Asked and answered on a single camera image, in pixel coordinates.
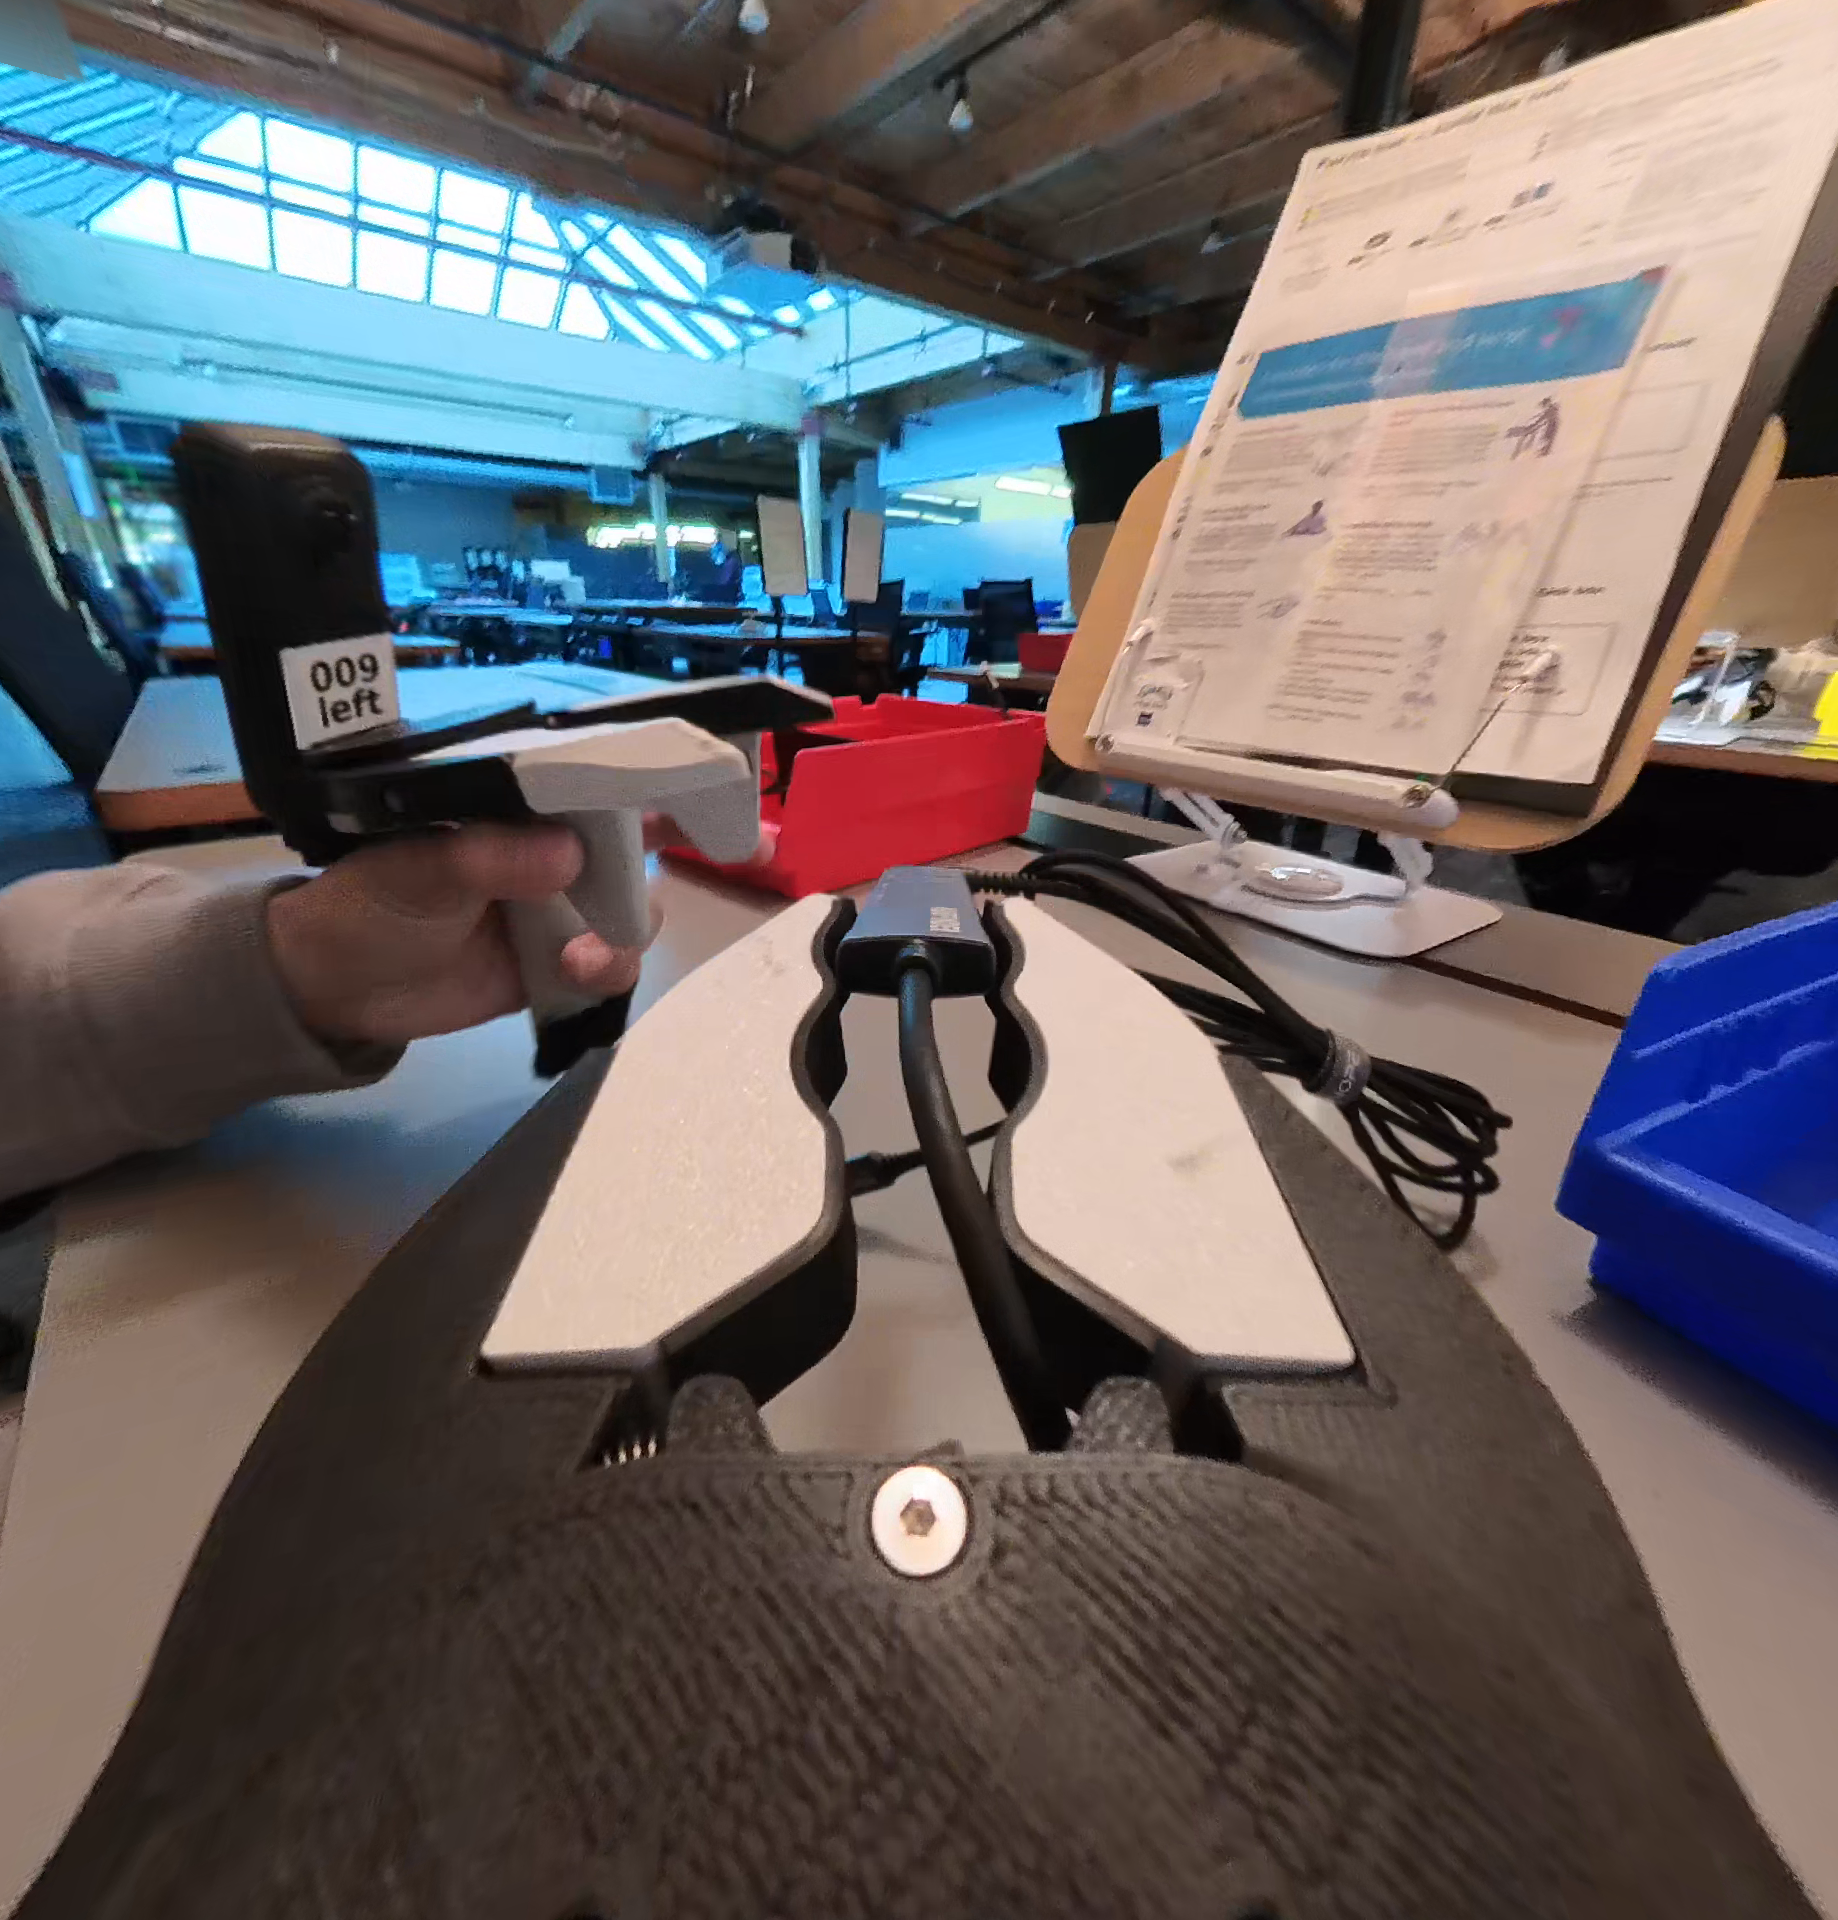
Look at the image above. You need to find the red plastic bin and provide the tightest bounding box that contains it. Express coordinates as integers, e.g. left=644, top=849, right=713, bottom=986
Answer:
left=663, top=696, right=1047, bottom=903

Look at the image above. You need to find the small blue-header instruction sheet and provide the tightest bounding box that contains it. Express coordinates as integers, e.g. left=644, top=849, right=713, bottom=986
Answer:
left=1175, top=270, right=1673, bottom=758

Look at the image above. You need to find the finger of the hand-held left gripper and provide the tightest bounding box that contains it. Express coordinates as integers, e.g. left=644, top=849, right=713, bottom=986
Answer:
left=504, top=718, right=766, bottom=867
left=407, top=679, right=833, bottom=758

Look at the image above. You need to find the grey usb hub with cable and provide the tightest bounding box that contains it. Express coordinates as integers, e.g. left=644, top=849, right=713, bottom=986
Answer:
left=833, top=865, right=1076, bottom=1457

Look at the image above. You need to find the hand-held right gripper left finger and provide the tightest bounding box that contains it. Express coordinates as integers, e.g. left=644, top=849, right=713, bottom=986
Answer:
left=476, top=894, right=860, bottom=1383

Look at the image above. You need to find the person's left forearm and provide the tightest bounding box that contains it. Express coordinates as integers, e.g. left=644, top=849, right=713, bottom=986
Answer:
left=0, top=860, right=404, bottom=1216

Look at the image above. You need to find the large printed instruction sheet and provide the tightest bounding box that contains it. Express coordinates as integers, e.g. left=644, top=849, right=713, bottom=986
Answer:
left=1102, top=0, right=1838, bottom=782

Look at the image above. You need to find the black usb-c cable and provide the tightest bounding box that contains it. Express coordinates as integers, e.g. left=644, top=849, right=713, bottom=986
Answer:
left=843, top=849, right=1514, bottom=1247

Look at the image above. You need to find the wooden table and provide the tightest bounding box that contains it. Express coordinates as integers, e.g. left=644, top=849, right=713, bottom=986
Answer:
left=1647, top=722, right=1838, bottom=791

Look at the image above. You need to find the black ceiling pole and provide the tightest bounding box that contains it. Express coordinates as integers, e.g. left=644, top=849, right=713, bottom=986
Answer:
left=1343, top=0, right=1425, bottom=141

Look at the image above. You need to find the black monitor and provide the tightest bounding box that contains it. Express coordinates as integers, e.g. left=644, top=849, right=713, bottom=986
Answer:
left=1057, top=405, right=1166, bottom=528
left=1777, top=285, right=1838, bottom=482

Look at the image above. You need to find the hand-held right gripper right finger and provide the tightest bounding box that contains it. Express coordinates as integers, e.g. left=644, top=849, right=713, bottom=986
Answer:
left=992, top=898, right=1360, bottom=1383

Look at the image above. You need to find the person's left hand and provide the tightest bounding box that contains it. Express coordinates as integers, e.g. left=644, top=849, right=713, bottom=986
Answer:
left=265, top=820, right=655, bottom=1056

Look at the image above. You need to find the blue plastic bin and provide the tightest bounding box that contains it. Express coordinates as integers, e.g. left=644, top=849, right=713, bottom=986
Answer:
left=1555, top=894, right=1838, bottom=1450

